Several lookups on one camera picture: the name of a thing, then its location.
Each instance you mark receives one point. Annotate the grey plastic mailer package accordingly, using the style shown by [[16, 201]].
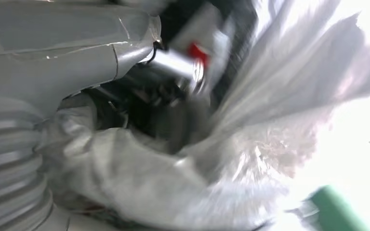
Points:
[[268, 95]]

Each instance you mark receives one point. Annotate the green conveyor belt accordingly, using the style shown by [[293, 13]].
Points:
[[335, 210]]

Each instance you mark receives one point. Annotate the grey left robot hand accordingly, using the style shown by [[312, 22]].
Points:
[[60, 47]]

